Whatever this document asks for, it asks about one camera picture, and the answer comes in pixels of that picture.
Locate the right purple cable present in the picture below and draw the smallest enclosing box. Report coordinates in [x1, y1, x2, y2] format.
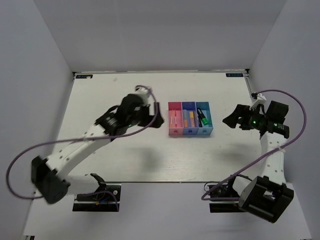
[201, 89, 308, 202]

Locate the orange clear highlighter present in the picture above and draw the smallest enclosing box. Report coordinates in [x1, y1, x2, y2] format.
[182, 109, 189, 128]

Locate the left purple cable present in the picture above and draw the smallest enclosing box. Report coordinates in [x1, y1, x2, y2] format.
[5, 84, 160, 212]

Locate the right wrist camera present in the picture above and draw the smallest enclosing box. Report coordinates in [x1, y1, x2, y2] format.
[250, 92, 267, 111]

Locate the left corner label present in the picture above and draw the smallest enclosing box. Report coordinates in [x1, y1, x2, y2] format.
[75, 74, 93, 79]

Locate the corner label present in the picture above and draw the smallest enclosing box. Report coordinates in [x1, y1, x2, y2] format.
[75, 74, 93, 79]
[225, 73, 244, 78]

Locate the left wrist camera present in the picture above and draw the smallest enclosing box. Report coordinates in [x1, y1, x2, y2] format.
[134, 86, 153, 106]

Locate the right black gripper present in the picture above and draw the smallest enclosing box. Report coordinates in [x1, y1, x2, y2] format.
[222, 104, 268, 130]

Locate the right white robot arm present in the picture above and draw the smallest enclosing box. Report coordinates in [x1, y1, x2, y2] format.
[223, 101, 294, 223]

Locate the purple black highlighter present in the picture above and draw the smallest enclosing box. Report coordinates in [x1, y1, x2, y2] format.
[198, 114, 203, 128]

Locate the yellow thin pen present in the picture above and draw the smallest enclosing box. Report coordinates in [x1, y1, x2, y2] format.
[169, 110, 175, 128]

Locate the green black highlighter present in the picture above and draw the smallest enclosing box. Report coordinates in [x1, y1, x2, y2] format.
[197, 108, 209, 126]

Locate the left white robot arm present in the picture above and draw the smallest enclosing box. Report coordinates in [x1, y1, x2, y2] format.
[31, 90, 164, 205]

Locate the light blue drawer box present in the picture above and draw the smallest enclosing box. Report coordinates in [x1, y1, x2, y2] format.
[195, 101, 214, 136]

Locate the pink drawer box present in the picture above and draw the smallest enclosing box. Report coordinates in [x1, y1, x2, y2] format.
[168, 102, 184, 136]

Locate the right corner label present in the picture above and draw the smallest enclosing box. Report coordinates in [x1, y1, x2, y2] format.
[225, 73, 244, 78]

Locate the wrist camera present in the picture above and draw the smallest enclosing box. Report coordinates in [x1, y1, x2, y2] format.
[134, 86, 153, 106]
[250, 92, 267, 111]

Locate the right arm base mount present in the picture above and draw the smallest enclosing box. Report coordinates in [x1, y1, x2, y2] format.
[201, 174, 263, 216]

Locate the purple cable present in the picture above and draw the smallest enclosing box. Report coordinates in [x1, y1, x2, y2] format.
[201, 89, 308, 202]
[5, 84, 160, 212]

